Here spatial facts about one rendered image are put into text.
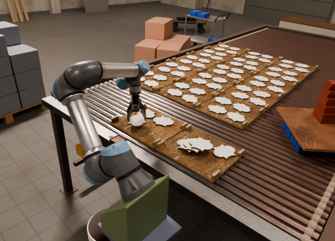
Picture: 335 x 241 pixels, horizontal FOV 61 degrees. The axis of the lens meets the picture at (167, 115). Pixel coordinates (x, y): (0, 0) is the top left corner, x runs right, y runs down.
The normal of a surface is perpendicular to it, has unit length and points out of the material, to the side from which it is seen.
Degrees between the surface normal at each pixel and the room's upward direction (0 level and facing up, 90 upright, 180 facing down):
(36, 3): 90
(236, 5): 90
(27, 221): 0
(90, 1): 79
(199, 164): 0
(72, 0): 90
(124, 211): 90
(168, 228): 0
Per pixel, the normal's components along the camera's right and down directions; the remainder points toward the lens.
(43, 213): 0.05, -0.87
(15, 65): 0.78, 0.33
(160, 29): -0.30, 0.45
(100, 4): 0.70, 0.21
